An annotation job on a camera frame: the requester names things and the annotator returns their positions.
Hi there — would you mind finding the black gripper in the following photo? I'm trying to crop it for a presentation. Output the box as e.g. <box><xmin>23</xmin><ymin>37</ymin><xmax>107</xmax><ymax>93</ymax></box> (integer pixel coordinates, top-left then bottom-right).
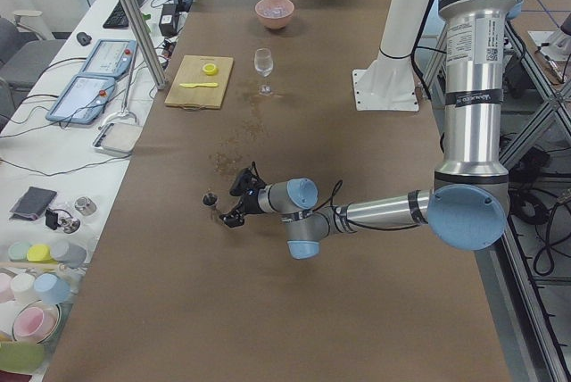
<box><xmin>211</xmin><ymin>162</ymin><xmax>267</xmax><ymax>227</ymax></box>

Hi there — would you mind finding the steel jigger measuring cup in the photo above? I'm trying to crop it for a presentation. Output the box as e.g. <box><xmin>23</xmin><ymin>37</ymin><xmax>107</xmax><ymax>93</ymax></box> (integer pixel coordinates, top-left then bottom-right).
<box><xmin>202</xmin><ymin>192</ymin><xmax>218</xmax><ymax>212</ymax></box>

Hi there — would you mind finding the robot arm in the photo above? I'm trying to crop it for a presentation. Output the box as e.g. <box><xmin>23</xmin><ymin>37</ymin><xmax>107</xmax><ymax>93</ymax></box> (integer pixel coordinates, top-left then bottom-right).
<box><xmin>220</xmin><ymin>0</ymin><xmax>522</xmax><ymax>260</ymax></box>

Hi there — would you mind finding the clear wine glass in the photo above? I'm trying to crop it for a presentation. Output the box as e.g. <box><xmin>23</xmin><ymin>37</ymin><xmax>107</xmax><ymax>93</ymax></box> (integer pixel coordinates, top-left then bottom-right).
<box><xmin>253</xmin><ymin>48</ymin><xmax>274</xmax><ymax>96</ymax></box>

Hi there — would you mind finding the clear ice cubes pile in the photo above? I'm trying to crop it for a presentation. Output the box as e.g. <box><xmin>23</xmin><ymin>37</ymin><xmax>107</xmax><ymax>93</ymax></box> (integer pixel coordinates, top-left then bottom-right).
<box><xmin>260</xmin><ymin>4</ymin><xmax>289</xmax><ymax>19</ymax></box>

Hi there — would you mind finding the metal tray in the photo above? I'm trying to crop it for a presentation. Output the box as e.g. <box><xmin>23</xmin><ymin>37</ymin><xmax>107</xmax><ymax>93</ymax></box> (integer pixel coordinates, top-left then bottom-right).
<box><xmin>92</xmin><ymin>122</ymin><xmax>143</xmax><ymax>156</ymax></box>

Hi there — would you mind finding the bamboo cutting board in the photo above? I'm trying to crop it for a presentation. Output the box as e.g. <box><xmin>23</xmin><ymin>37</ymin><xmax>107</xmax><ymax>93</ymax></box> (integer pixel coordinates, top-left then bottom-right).
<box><xmin>164</xmin><ymin>55</ymin><xmax>234</xmax><ymax>110</ymax></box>

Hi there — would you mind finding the yellow plastic knife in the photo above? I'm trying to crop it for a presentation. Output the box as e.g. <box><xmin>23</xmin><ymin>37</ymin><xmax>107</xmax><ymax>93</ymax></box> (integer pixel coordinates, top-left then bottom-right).
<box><xmin>179</xmin><ymin>82</ymin><xmax>219</xmax><ymax>88</ymax></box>

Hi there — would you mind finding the small steel cup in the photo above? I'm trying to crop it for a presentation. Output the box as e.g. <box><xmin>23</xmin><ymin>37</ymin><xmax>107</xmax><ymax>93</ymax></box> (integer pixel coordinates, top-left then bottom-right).
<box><xmin>74</xmin><ymin>196</ymin><xmax>97</xmax><ymax>217</ymax></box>

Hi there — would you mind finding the yellow lemon slice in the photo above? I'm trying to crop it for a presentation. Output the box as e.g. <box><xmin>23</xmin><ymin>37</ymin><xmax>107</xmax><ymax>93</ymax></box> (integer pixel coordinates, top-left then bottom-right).
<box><xmin>202</xmin><ymin>62</ymin><xmax>219</xmax><ymax>76</ymax></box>

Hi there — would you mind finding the grey plastic cup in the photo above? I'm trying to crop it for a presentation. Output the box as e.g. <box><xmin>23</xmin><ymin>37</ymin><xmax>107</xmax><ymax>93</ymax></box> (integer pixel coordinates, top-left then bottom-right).
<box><xmin>50</xmin><ymin>239</ymin><xmax>87</xmax><ymax>269</ymax></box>

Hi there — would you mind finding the near teach pendant tablet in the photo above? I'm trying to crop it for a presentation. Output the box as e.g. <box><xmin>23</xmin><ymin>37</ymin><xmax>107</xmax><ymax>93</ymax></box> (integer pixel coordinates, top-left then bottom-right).
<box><xmin>46</xmin><ymin>73</ymin><xmax>116</xmax><ymax>126</ymax></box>

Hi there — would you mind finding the teach pendant tablet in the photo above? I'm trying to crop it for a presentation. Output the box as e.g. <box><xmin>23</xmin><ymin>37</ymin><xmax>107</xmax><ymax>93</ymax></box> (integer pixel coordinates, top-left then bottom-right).
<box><xmin>80</xmin><ymin>39</ymin><xmax>137</xmax><ymax>79</ymax></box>
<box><xmin>46</xmin><ymin>73</ymin><xmax>116</xmax><ymax>126</ymax></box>

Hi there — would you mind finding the blue plastic cup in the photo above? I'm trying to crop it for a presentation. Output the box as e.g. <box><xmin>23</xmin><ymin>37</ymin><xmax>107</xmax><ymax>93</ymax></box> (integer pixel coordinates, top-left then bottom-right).
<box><xmin>33</xmin><ymin>273</ymin><xmax>70</xmax><ymax>305</ymax></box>

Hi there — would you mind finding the yellow plastic cup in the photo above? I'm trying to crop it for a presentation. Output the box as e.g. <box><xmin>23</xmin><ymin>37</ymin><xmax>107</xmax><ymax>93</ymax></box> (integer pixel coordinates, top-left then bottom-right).
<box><xmin>26</xmin><ymin>244</ymin><xmax>55</xmax><ymax>263</ymax></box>

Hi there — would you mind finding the far teach pendant tablet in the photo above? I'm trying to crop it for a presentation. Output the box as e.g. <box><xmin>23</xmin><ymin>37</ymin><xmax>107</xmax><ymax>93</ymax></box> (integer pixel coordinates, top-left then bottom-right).
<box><xmin>80</xmin><ymin>39</ymin><xmax>137</xmax><ymax>79</ymax></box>

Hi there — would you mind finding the black power adapter box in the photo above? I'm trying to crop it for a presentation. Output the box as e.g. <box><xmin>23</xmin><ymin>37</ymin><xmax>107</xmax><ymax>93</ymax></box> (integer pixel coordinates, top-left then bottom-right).
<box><xmin>159</xmin><ymin>4</ymin><xmax>179</xmax><ymax>37</ymax></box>

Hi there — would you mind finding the green plastic cup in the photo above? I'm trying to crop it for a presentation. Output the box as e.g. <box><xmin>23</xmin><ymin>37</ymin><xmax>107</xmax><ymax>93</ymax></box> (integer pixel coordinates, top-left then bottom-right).
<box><xmin>8</xmin><ymin>241</ymin><xmax>31</xmax><ymax>262</ymax></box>

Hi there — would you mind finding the white plastic cup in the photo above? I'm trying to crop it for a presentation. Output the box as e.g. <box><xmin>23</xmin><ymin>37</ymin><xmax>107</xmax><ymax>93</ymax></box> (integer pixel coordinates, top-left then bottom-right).
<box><xmin>10</xmin><ymin>273</ymin><xmax>39</xmax><ymax>305</ymax></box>

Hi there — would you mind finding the pink bowl on plate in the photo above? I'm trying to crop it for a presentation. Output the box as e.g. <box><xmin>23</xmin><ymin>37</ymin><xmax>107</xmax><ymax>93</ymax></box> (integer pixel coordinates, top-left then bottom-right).
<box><xmin>12</xmin><ymin>304</ymin><xmax>60</xmax><ymax>343</ymax></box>

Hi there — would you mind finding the black keyboard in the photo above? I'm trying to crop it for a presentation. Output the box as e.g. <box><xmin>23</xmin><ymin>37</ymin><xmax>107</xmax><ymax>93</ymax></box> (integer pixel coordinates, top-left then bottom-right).
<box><xmin>102</xmin><ymin>0</ymin><xmax>150</xmax><ymax>29</ymax></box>

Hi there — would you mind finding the black computer mouse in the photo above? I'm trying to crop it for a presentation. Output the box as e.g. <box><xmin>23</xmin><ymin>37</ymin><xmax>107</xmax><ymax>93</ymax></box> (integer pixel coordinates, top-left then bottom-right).
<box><xmin>76</xmin><ymin>32</ymin><xmax>92</xmax><ymax>46</ymax></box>

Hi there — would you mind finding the pink plastic cup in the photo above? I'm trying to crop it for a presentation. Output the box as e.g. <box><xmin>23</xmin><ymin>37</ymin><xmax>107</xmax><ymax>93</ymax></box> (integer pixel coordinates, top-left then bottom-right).
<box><xmin>0</xmin><ymin>273</ymin><xmax>14</xmax><ymax>303</ymax></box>

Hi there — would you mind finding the green bowl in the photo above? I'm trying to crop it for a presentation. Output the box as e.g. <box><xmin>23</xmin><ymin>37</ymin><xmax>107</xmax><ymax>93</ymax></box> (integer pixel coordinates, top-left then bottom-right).
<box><xmin>0</xmin><ymin>342</ymin><xmax>46</xmax><ymax>374</ymax></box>

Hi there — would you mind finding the grey office chair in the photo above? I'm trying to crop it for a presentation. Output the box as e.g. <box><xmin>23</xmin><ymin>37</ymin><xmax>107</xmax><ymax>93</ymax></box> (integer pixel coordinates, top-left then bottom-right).
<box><xmin>1</xmin><ymin>10</ymin><xmax>65</xmax><ymax>109</ymax></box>

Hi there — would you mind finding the black small device with cable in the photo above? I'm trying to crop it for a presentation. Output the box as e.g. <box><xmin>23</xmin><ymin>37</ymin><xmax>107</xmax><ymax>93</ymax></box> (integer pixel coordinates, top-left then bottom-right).
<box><xmin>45</xmin><ymin>209</ymin><xmax>60</xmax><ymax>230</ymax></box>

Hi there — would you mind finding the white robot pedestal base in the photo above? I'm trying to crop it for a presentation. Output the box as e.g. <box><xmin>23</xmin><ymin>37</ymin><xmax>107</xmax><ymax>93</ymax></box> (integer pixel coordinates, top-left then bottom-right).
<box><xmin>352</xmin><ymin>0</ymin><xmax>434</xmax><ymax>112</ymax></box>

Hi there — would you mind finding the aluminium frame post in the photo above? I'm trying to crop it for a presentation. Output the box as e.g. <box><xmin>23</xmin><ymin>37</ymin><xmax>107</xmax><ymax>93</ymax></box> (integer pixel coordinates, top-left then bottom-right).
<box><xmin>119</xmin><ymin>0</ymin><xmax>167</xmax><ymax>90</ymax></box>

